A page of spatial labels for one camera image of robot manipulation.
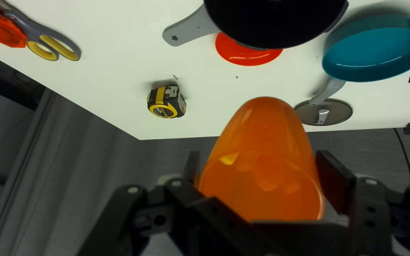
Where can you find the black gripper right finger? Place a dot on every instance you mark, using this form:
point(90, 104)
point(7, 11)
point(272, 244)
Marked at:
point(384, 217)

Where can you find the yellow black tape measure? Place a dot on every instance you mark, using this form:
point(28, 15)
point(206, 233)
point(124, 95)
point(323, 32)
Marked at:
point(167, 99)

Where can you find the teal frying pan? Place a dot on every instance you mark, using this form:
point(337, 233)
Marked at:
point(376, 57)

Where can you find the grey pot lid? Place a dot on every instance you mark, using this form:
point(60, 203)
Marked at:
point(337, 112)

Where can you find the red toy food slice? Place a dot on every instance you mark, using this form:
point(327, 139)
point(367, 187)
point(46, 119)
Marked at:
point(0, 28)

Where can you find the orange plastic cup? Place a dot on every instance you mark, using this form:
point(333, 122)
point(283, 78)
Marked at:
point(262, 160)

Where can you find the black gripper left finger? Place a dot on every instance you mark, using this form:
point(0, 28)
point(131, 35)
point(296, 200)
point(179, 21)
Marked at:
point(152, 222)

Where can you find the small red-orange plate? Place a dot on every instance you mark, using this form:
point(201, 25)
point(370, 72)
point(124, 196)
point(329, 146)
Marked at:
point(245, 54)

